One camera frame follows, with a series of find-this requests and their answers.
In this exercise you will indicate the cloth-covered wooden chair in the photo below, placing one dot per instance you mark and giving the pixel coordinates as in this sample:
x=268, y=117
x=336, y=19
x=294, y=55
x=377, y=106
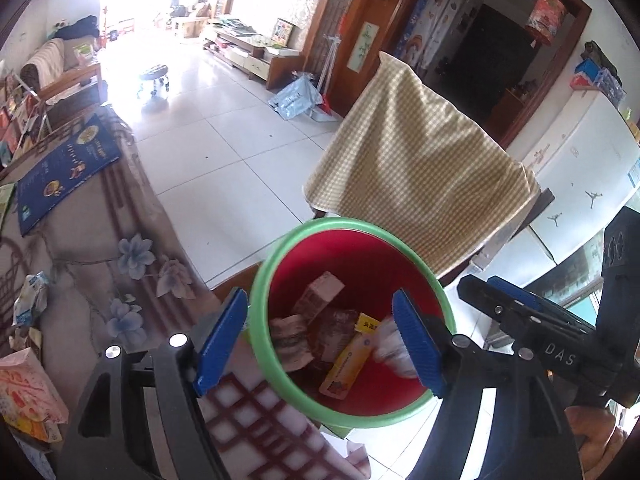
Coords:
x=537, y=210

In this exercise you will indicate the red hanging lantern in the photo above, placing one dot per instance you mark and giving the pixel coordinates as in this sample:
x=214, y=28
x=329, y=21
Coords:
x=547, y=17

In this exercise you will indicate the light blue plastic bag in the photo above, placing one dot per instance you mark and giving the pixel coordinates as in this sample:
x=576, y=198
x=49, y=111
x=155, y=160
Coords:
x=295, y=97

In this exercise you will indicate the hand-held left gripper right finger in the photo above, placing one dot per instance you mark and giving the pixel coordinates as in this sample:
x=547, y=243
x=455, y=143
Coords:
x=417, y=345

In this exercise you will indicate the wooden television cabinet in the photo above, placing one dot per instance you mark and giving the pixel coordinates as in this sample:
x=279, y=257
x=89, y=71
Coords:
x=250, y=55

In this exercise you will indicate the colourful puzzle board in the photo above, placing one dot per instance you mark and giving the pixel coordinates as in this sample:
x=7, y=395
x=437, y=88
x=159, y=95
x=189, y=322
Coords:
x=283, y=31

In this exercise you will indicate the yellow white medicine box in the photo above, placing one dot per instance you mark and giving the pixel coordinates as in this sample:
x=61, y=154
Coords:
x=350, y=360

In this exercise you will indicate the white mop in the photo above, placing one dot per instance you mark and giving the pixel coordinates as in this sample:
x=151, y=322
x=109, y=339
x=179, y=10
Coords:
x=331, y=70

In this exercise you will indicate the blue white snack wrapper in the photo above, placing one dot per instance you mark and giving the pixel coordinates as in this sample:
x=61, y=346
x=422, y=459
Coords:
x=30, y=300

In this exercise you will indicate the orange yellow packet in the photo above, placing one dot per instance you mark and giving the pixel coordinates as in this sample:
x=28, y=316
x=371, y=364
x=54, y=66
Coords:
x=35, y=427

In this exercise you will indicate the white paper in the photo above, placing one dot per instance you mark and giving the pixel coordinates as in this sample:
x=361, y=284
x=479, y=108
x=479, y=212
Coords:
x=292, y=342

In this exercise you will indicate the blue book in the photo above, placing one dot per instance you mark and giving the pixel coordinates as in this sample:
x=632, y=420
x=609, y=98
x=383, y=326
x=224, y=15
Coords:
x=65, y=170

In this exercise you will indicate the white book rack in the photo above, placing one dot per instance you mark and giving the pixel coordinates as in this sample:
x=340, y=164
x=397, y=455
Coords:
x=20, y=120

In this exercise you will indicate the printed door curtain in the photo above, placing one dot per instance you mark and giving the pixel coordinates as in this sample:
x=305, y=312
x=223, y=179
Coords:
x=435, y=10

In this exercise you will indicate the bamboo wall painting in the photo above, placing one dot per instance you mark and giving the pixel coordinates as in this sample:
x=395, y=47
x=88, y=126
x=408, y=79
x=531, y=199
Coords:
x=369, y=47

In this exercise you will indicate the person's right hand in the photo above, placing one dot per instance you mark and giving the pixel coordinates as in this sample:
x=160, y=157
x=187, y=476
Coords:
x=597, y=432

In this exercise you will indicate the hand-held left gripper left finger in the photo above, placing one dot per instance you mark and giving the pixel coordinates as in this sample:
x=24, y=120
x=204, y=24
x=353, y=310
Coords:
x=220, y=345

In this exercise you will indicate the clear plastic crate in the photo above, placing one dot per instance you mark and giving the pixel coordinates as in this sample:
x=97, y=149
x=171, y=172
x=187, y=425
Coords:
x=612, y=87

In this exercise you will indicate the round wheeled stool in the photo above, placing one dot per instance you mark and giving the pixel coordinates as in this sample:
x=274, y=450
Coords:
x=155, y=77

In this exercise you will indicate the wooden coffee table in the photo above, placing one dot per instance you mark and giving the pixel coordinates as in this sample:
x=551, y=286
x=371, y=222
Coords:
x=75, y=95

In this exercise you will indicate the white refrigerator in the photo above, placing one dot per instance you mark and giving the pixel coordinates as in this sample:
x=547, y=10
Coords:
x=575, y=160

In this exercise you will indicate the yellow checked cloth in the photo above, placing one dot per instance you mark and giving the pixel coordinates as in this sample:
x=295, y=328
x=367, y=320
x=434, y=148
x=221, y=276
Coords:
x=425, y=170

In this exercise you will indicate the sofa with cushions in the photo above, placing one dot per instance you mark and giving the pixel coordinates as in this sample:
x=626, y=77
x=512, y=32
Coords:
x=50, y=55

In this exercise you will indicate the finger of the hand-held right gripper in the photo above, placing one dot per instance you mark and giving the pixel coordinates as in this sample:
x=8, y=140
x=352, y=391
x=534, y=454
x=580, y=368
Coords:
x=495, y=310
x=540, y=307

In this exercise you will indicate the blue box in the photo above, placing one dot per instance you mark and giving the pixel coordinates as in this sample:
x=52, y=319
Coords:
x=587, y=72

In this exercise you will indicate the red bucket with green rim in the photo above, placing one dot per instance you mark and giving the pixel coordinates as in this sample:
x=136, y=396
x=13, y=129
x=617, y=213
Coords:
x=350, y=255

